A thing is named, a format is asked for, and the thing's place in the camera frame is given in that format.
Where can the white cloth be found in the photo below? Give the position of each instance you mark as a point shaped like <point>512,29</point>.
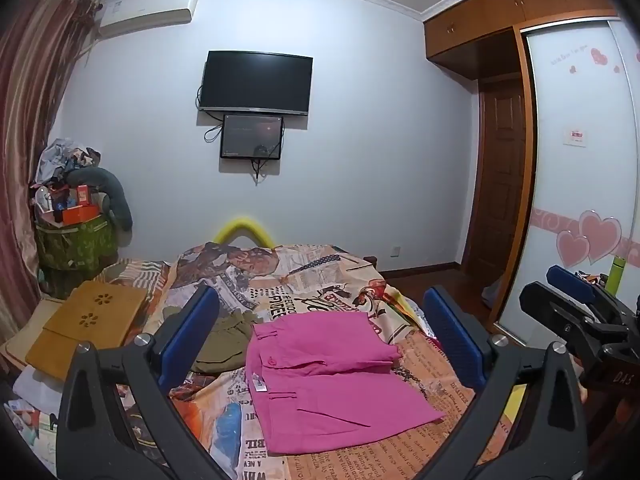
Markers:
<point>37,390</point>

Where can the paper notice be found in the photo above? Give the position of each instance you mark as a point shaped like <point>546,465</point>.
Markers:
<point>576,136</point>

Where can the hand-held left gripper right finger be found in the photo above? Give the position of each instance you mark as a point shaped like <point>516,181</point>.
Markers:
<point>455,340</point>

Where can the black wall television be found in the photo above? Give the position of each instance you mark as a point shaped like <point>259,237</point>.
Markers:
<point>256,82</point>

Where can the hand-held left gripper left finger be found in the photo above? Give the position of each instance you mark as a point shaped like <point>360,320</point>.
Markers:
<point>192,330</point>

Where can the white air conditioner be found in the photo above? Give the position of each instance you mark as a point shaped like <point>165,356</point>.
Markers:
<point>145,10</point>

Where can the wooden lap desk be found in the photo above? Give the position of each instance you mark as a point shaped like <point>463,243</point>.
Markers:
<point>85,330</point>

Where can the olive green garment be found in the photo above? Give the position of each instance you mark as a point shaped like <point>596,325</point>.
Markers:
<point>225,345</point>

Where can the pink pants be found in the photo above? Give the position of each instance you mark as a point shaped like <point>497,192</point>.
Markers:
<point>325,390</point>

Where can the yellow foam noodle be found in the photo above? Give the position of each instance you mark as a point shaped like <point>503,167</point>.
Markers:
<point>242,227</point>

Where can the white sliding door with hearts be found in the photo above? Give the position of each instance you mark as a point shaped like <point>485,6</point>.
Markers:
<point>575,185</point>

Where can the wooden wardrobe cabinet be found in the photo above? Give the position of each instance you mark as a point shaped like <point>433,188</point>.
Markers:
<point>500,15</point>

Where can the brown wooden door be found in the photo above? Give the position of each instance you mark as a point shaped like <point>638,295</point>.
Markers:
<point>500,175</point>

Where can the pile of clutter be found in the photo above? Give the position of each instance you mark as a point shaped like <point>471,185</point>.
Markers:
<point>60,165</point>

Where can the grey pillow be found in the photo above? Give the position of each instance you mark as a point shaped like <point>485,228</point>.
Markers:
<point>117,195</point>

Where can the small black monitor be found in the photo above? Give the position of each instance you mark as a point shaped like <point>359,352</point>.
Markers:
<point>250,135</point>

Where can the printed blanket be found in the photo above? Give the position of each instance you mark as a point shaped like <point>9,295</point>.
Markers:
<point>325,270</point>

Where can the orange box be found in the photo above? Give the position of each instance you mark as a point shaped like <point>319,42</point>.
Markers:
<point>80,214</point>

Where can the striped brown curtain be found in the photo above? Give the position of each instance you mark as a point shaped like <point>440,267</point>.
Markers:
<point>30,110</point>

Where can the green bottle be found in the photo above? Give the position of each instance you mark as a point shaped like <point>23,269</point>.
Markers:
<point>616,275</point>

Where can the wall outlet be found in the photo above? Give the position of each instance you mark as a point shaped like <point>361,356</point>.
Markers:
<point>394,251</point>

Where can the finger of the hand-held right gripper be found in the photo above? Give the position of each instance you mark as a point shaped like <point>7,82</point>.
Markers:
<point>555,310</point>
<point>570,280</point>

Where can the green storage box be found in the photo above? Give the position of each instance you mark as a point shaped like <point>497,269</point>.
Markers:
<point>75,245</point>

